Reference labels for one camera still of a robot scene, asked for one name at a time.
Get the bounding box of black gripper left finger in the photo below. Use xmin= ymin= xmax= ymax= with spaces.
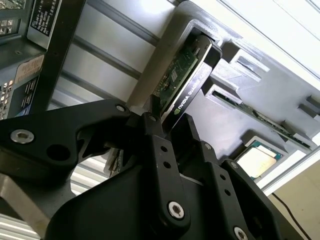
xmin=0 ymin=94 xmax=192 ymax=227

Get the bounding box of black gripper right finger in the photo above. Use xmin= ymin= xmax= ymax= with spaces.
xmin=183 ymin=112 xmax=286 ymax=240

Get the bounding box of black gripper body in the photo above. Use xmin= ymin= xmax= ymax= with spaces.
xmin=52 ymin=159 xmax=300 ymax=240

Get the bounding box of Nvidia Quadro graphics card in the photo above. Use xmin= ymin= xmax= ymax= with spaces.
xmin=149 ymin=33 xmax=224 ymax=132

